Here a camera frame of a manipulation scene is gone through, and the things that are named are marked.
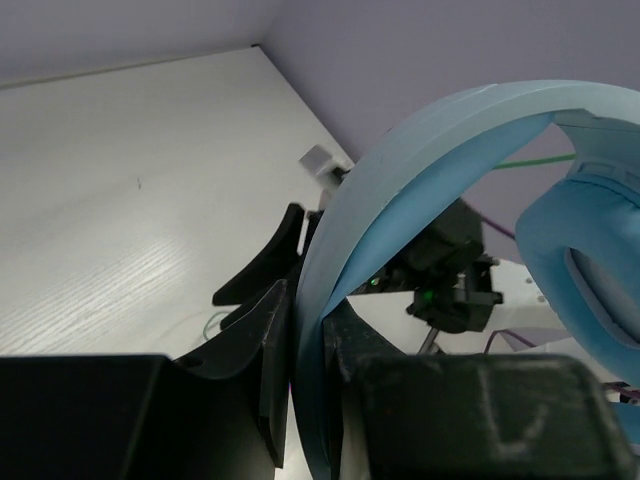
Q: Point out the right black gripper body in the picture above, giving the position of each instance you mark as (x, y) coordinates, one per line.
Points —
(446, 269)

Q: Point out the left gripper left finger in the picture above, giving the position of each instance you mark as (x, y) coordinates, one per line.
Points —
(217, 412)

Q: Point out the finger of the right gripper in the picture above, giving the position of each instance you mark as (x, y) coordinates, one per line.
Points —
(272, 263)
(234, 316)

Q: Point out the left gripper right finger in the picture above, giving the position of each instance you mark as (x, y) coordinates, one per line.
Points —
(394, 415)

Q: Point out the light blue headphones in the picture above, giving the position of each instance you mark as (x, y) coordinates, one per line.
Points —
(579, 241)

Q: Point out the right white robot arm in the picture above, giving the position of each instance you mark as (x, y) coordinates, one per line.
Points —
(523, 321)

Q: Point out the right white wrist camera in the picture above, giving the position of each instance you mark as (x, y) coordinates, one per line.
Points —
(327, 169)

